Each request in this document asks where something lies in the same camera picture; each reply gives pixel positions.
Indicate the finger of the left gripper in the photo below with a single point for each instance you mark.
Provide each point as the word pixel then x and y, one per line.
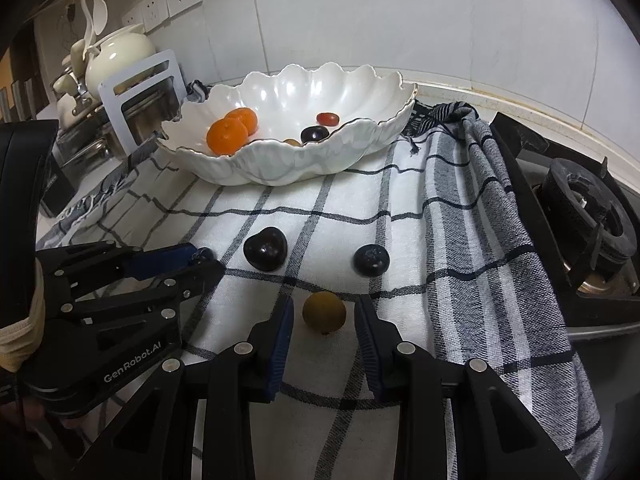
pixel 194 280
pixel 165 260

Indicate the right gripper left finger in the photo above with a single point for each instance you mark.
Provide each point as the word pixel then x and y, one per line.
pixel 152 436

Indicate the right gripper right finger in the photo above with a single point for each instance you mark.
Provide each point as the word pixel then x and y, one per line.
pixel 495 436

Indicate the large orange mandarin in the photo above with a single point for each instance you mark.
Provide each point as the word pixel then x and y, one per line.
pixel 226 136

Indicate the small orange mandarin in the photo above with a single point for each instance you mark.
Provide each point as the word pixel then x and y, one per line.
pixel 247 116

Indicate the dark cherry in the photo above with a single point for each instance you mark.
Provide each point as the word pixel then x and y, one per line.
pixel 266 250
pixel 315 133

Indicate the red grape tomato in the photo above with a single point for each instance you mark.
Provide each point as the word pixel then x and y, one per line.
pixel 328 119

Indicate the operator hand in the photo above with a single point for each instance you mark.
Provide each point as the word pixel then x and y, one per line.
pixel 21 339

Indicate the steel pot under rack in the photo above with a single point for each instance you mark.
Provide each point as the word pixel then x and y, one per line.
pixel 145 113

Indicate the white scalloped ceramic bowl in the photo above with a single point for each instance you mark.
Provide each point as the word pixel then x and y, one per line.
pixel 373 108

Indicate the black knife block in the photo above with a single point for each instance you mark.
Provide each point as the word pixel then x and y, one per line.
pixel 28 166

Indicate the black white checked cloth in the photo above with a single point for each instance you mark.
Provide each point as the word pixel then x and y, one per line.
pixel 465 280

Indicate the cream ceramic teapot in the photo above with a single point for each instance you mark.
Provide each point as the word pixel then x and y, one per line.
pixel 106 57

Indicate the black gas stove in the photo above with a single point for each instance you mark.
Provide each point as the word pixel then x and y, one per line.
pixel 583 227

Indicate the white hanging spoon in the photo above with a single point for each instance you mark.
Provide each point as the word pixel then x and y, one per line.
pixel 96 20

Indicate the white rack frame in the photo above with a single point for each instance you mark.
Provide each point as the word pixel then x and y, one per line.
pixel 159 71

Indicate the white wall socket panel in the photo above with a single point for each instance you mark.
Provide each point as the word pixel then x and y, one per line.
pixel 151 14

